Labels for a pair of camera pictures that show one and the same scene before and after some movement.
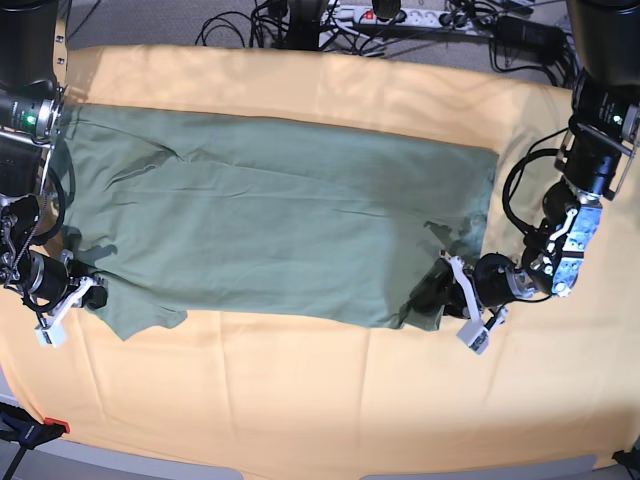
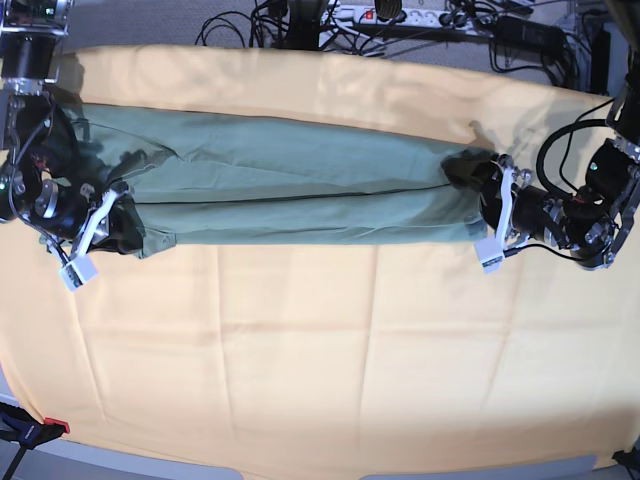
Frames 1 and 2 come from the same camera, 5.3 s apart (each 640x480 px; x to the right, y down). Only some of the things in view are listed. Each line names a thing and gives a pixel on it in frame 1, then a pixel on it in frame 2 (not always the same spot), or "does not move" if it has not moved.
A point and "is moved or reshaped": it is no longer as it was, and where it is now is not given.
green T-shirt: (184, 213) is moved or reshaped
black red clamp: (23, 430) does not move
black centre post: (305, 24) does not move
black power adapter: (529, 35) does not move
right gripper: (489, 282) to (535, 212)
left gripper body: (51, 285) to (62, 201)
